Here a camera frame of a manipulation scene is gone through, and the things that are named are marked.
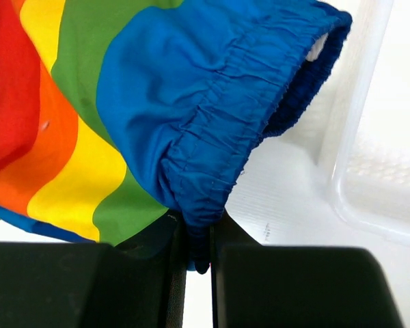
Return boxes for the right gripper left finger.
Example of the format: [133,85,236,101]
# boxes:
[0,211,186,327]

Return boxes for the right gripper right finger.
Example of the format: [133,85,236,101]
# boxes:
[210,214,402,327]

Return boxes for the rainbow striped shorts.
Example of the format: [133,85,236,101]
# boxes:
[0,1,353,273]

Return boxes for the white plastic basket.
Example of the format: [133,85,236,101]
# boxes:
[318,1,410,246]

